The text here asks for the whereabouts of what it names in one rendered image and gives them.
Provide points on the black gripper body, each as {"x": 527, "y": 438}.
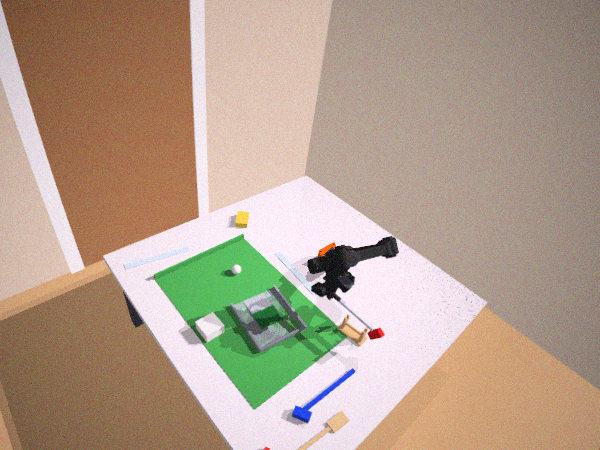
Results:
{"x": 322, "y": 289}

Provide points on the yellow block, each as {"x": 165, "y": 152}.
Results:
{"x": 242, "y": 219}

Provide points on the green putting mat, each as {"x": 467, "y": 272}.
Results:
{"x": 208, "y": 285}

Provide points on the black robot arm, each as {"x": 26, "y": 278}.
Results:
{"x": 342, "y": 258}

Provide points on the white cube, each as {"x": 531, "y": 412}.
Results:
{"x": 210, "y": 327}

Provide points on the blue putter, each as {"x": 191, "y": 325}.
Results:
{"x": 303, "y": 414}

